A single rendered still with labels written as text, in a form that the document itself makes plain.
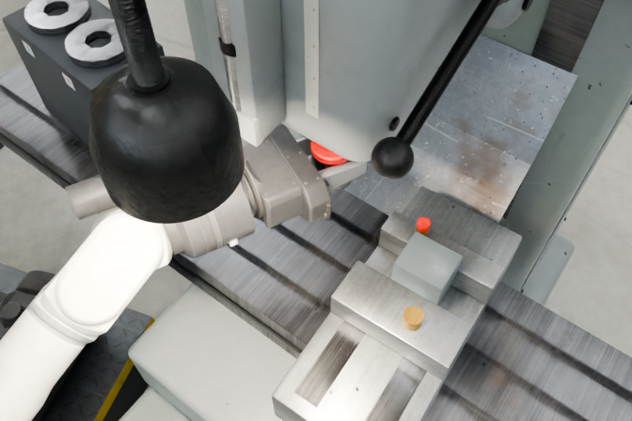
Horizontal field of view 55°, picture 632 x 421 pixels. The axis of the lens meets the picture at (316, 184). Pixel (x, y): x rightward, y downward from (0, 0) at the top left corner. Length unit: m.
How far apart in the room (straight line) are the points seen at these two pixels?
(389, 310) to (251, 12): 0.41
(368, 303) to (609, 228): 1.62
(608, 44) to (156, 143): 0.71
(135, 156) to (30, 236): 1.96
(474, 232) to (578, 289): 1.28
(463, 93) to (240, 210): 0.48
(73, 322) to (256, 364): 0.35
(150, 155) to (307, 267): 0.60
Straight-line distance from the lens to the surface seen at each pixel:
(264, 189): 0.61
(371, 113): 0.45
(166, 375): 0.90
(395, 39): 0.41
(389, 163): 0.41
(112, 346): 1.48
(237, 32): 0.41
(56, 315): 0.60
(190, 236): 0.60
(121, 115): 0.28
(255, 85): 0.44
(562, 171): 1.06
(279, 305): 0.82
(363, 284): 0.72
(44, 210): 2.27
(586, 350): 0.87
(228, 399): 0.87
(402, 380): 0.72
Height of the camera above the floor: 1.71
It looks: 53 degrees down
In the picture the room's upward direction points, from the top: straight up
